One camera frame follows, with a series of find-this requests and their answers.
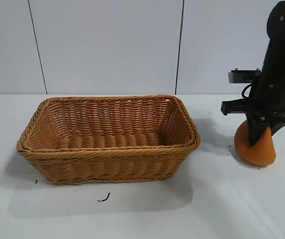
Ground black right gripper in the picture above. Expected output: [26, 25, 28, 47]
[221, 73, 285, 147]

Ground orange soft toy fruit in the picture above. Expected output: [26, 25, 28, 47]
[233, 121, 278, 167]

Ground tan woven wicker basket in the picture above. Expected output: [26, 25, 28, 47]
[16, 94, 201, 185]

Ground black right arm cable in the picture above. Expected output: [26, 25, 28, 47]
[241, 83, 255, 100]

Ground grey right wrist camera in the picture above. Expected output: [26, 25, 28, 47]
[228, 68, 262, 85]

